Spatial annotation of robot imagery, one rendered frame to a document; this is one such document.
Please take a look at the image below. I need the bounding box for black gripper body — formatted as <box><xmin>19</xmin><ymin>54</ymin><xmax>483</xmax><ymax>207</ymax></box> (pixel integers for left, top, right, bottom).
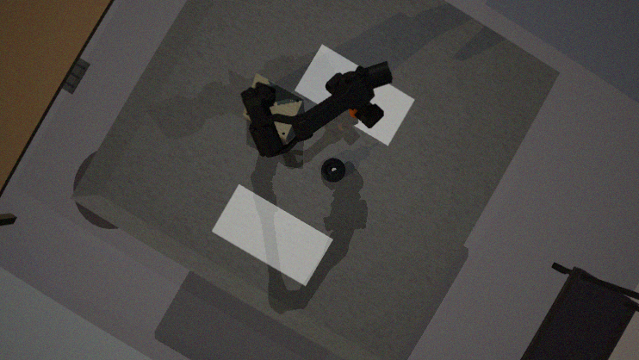
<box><xmin>326</xmin><ymin>73</ymin><xmax>384</xmax><ymax>128</ymax></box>

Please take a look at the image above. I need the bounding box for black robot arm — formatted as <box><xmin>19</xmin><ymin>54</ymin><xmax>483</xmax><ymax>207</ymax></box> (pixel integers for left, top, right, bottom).
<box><xmin>240</xmin><ymin>61</ymin><xmax>392</xmax><ymax>158</ymax></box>

